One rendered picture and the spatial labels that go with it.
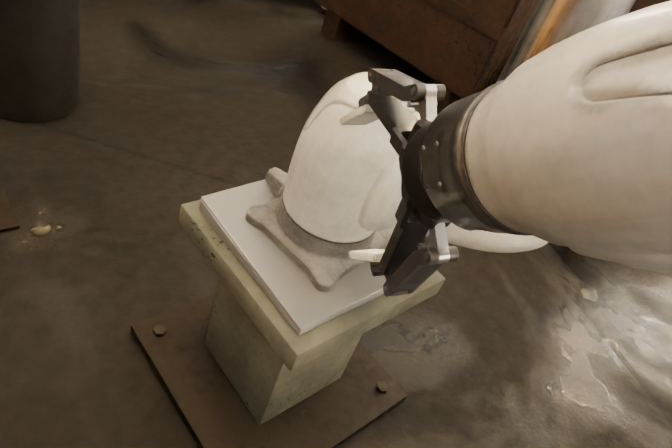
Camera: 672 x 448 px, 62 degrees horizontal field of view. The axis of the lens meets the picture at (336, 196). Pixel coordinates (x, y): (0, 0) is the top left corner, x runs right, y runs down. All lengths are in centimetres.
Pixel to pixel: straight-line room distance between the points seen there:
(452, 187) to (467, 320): 113
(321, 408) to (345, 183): 53
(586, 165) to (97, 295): 109
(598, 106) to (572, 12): 49
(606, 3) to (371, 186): 34
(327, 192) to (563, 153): 52
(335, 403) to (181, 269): 45
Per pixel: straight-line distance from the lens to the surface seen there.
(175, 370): 111
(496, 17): 214
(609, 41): 24
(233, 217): 87
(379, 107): 49
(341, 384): 116
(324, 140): 71
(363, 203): 74
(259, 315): 79
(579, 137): 23
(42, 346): 116
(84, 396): 110
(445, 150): 33
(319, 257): 81
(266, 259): 82
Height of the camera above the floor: 94
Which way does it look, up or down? 36 degrees down
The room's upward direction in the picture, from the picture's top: 20 degrees clockwise
